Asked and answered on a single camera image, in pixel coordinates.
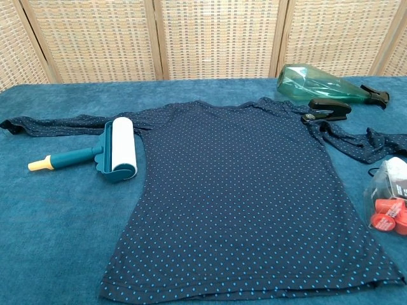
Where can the clear bag of red spools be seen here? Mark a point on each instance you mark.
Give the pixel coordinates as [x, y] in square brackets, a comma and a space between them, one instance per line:
[389, 200]

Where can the black stapler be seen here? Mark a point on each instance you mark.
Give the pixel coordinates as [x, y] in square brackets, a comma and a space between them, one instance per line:
[329, 111]

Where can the woven rattan folding screen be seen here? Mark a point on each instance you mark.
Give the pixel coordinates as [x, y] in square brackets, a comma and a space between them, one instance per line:
[203, 38]

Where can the blue table cloth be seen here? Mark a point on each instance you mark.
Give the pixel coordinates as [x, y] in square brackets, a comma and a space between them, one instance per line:
[54, 222]

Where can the dark blue polka-dot shirt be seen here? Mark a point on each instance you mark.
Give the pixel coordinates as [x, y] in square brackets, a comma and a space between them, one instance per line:
[235, 197]

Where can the teal white lint roller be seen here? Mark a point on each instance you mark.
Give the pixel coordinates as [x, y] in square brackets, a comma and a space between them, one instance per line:
[122, 149]

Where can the green glass spray bottle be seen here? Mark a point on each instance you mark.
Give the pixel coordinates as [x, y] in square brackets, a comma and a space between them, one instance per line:
[305, 85]

